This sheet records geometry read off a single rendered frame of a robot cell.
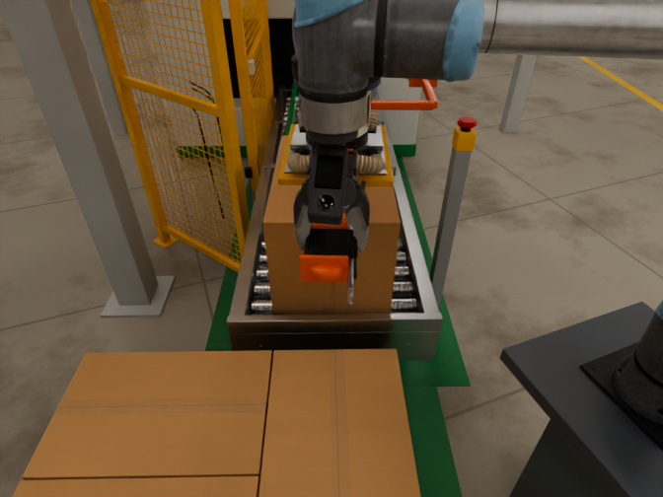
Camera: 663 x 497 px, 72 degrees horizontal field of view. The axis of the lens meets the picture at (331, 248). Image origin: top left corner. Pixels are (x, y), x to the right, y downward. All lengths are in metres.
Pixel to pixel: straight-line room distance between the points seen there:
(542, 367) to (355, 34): 0.99
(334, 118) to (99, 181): 1.67
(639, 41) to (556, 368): 0.82
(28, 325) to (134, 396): 1.33
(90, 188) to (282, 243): 1.07
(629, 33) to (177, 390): 1.33
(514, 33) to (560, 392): 0.86
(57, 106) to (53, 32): 0.27
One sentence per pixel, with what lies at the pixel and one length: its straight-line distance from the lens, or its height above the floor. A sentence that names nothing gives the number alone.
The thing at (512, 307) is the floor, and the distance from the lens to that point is 2.57.
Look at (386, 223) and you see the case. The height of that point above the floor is 0.95.
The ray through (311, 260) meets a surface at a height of 1.26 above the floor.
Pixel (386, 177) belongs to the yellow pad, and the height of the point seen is 1.14.
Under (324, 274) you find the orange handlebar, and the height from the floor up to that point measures 1.25.
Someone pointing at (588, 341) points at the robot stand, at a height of 0.75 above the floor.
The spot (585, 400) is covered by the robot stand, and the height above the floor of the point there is 0.75.
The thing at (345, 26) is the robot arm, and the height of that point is 1.58.
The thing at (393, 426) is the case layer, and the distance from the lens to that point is 1.36.
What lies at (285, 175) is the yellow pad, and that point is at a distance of 1.18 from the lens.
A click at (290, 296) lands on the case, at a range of 1.52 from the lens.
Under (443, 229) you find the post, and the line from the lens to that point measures 2.01.
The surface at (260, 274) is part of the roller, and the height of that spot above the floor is 0.54.
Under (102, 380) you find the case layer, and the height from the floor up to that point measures 0.54.
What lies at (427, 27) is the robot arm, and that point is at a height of 1.58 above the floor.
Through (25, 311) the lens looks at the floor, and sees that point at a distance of 2.85.
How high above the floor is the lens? 1.70
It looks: 38 degrees down
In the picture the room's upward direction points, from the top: straight up
